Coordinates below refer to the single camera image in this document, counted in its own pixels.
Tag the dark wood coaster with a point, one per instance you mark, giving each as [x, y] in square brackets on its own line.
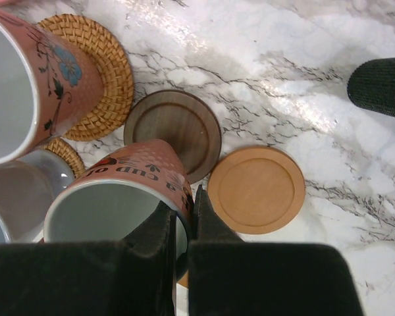
[185, 122]

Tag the small woven rattan coaster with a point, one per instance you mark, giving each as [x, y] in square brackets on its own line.
[61, 148]

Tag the pink mug back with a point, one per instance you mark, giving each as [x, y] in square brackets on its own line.
[118, 193]

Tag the pink mug front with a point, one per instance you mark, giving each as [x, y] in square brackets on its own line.
[47, 85]

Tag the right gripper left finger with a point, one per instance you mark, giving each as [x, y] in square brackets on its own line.
[132, 276]

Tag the light blue mug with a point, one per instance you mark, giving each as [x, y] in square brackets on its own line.
[28, 186]

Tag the pink mug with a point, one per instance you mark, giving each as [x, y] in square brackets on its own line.
[118, 193]
[47, 85]

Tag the light wood coaster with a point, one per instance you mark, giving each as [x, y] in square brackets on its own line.
[184, 280]
[257, 189]

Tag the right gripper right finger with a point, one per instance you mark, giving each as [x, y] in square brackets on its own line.
[228, 276]

